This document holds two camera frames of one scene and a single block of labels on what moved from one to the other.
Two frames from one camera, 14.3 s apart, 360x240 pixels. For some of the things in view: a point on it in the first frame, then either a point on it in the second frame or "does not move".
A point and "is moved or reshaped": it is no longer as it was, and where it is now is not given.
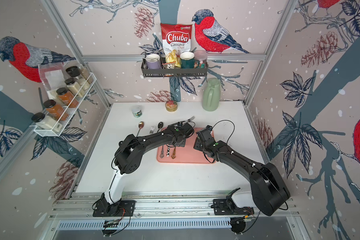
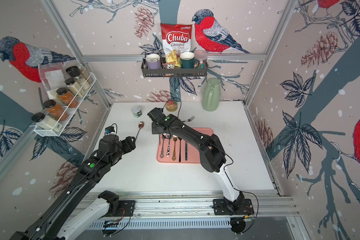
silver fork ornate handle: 162,154 does not move
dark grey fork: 191,118 does not move
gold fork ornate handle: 173,155 does not move
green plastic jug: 211,94 does not move
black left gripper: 183,144 → 129,143
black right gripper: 196,144 → 153,130
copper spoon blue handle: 141,125 does not move
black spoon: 160,125 is moved or reshaped
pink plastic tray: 168,153 does not move
